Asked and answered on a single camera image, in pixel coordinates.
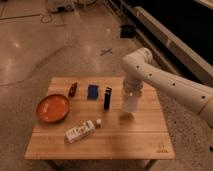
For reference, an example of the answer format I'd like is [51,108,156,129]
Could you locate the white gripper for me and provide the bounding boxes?
[122,79,143,99]

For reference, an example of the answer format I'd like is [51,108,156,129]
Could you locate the blue sponge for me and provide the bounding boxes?
[87,85,98,100]

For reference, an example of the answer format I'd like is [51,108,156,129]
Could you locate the white ceramic cup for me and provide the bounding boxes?
[122,94,138,113]

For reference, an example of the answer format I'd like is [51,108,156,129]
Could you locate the small red toy car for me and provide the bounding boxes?
[68,82,77,97]

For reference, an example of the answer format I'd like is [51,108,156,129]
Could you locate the orange bowl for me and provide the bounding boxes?
[36,94,69,123]

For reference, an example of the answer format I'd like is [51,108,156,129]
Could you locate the cable on floor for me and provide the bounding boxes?
[39,0,54,24]

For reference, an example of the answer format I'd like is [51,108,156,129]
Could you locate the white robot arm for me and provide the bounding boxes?
[121,48,213,129]

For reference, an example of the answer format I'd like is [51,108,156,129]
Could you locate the black box on floor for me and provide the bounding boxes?
[120,25,135,38]

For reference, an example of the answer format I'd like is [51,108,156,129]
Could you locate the long grey wall rail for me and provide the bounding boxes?
[105,0,213,84]

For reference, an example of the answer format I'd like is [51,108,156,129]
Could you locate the equipment base on floor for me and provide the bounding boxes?
[46,0,97,13]

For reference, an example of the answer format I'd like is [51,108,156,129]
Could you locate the white plastic bottle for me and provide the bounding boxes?
[65,119,102,143]

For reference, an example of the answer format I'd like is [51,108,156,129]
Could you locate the wooden table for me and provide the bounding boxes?
[24,77,175,160]

